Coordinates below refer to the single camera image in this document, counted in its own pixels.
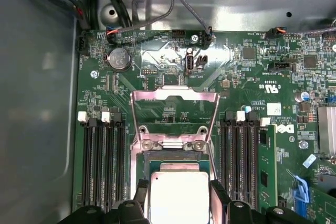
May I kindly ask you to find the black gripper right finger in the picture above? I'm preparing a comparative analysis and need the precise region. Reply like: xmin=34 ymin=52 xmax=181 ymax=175
xmin=209 ymin=178 xmax=314 ymax=224

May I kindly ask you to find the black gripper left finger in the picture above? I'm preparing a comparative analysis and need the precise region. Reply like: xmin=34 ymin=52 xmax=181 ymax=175
xmin=56 ymin=178 xmax=150 ymax=224

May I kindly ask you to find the silver topped CPU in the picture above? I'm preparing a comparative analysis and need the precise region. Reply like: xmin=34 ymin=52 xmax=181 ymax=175
xmin=145 ymin=159 xmax=212 ymax=224

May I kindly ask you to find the metal locking lever wire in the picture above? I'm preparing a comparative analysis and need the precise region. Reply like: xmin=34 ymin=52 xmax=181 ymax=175
xmin=208 ymin=140 xmax=219 ymax=182

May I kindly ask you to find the metal socket cover frame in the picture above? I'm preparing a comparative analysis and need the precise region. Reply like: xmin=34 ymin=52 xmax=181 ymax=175
xmin=130 ymin=86 xmax=221 ymax=151

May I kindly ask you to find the blue expansion slot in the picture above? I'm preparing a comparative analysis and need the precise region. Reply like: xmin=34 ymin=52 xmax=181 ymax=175
xmin=293 ymin=174 xmax=312 ymax=224

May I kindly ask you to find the green RAM stick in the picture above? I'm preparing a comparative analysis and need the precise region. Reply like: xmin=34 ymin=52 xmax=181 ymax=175
xmin=258 ymin=116 xmax=278 ymax=208

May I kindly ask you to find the green motherboard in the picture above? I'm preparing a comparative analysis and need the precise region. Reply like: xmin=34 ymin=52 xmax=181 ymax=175
xmin=72 ymin=28 xmax=336 ymax=224

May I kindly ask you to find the silver finned heatsink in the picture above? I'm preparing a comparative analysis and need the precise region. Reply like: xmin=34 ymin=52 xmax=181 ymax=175
xmin=317 ymin=105 xmax=336 ymax=154

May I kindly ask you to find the black and silver PC case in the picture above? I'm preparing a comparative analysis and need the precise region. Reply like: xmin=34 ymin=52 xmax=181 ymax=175
xmin=0 ymin=0 xmax=336 ymax=224

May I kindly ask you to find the round coin battery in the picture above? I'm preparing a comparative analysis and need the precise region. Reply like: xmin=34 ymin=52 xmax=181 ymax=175
xmin=108 ymin=47 xmax=132 ymax=72

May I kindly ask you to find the grey braided wire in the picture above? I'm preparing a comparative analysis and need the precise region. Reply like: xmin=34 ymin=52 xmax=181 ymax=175
xmin=106 ymin=0 xmax=176 ymax=37
xmin=285 ymin=26 xmax=336 ymax=37
xmin=176 ymin=0 xmax=213 ymax=41

